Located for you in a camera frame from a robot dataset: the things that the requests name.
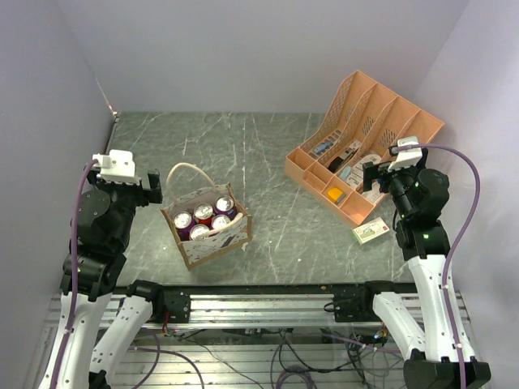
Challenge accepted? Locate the red cola can back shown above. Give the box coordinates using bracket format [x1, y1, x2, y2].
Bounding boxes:
[193, 203, 214, 226]

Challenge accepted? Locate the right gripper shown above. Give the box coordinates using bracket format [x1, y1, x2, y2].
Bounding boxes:
[362, 157, 424, 219]

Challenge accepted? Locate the purple Fanta can front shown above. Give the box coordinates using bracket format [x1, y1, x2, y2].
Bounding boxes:
[211, 215, 231, 229]

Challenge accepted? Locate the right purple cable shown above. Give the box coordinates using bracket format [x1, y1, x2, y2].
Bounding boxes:
[391, 143, 481, 389]

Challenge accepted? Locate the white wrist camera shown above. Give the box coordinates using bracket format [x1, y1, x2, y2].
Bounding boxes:
[92, 149, 140, 185]
[388, 136, 422, 172]

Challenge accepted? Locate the purple Fanta can back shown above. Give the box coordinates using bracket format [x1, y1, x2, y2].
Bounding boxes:
[173, 211, 195, 241]

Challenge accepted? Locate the yellow eraser block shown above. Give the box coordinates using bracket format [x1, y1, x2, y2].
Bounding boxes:
[327, 186, 345, 205]

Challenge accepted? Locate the blue toy car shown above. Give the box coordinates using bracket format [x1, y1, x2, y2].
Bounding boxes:
[314, 143, 330, 155]

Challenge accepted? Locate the green white small box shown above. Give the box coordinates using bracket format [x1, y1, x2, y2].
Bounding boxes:
[353, 217, 389, 245]

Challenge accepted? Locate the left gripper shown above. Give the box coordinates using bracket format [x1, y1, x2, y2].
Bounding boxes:
[84, 162, 161, 247]

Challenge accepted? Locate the purple fanta can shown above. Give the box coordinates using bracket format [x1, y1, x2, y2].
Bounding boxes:
[214, 195, 237, 219]
[211, 215, 231, 229]
[173, 211, 195, 241]

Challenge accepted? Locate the purple cable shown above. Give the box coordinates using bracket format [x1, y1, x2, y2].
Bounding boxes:
[391, 143, 481, 389]
[48, 158, 204, 389]

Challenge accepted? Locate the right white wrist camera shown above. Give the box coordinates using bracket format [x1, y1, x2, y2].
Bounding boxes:
[388, 136, 422, 172]

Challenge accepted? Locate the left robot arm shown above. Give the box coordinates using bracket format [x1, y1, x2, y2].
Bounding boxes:
[40, 168, 165, 388]

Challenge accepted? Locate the orange plastic desk organizer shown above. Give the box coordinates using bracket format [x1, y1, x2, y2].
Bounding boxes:
[285, 71, 444, 228]

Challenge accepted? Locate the aluminium mounting rail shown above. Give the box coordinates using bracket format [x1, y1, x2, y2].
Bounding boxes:
[134, 280, 467, 330]

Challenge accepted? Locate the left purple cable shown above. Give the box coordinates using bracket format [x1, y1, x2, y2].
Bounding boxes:
[48, 158, 204, 389]

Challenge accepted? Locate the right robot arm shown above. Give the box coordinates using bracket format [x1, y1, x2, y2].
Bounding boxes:
[357, 143, 491, 388]

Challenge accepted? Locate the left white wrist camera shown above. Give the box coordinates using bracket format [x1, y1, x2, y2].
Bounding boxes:
[92, 149, 140, 185]

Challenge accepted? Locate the red cola can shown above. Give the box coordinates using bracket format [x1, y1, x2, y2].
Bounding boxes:
[189, 224, 211, 241]
[193, 203, 214, 226]

